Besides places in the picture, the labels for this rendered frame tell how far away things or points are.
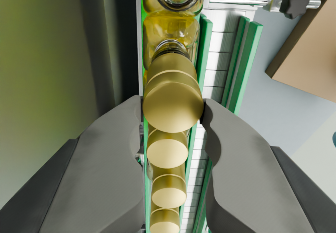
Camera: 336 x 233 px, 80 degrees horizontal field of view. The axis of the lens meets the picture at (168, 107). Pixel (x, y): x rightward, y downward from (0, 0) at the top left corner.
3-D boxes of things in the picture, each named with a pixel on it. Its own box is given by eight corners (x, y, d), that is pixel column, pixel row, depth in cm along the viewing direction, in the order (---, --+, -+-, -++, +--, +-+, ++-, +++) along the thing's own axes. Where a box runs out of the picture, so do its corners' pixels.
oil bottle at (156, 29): (153, -1, 35) (139, 21, 17) (185, 0, 35) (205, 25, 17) (153, 32, 38) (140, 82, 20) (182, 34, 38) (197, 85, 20)
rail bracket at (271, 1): (196, -16, 33) (210, -13, 23) (296, -11, 34) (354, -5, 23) (194, 4, 35) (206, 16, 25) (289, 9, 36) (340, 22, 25)
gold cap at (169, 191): (148, 167, 23) (144, 203, 20) (162, 147, 22) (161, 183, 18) (174, 177, 24) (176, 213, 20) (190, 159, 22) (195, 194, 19)
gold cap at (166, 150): (148, 105, 19) (144, 137, 15) (187, 107, 19) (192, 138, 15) (149, 135, 21) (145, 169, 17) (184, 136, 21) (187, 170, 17)
